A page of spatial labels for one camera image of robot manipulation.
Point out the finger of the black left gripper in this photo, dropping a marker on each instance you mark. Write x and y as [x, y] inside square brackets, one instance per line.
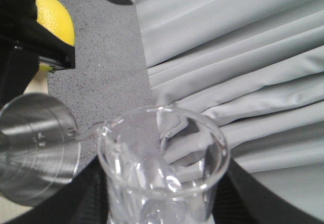
[24, 59]

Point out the clear glass beaker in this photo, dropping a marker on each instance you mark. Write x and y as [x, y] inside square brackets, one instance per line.
[163, 165]

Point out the grey curtain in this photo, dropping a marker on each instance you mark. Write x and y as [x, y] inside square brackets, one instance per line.
[254, 66]

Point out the silver steel jigger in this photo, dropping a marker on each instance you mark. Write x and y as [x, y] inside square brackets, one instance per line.
[38, 153]

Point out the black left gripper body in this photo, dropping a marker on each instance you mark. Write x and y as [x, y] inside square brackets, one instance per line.
[13, 15]

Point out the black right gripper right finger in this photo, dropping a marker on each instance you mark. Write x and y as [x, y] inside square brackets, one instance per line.
[240, 198]

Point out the yellow lemon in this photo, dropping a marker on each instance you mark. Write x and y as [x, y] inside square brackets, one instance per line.
[53, 16]

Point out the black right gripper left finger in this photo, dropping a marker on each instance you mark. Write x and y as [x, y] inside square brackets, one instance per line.
[84, 200]

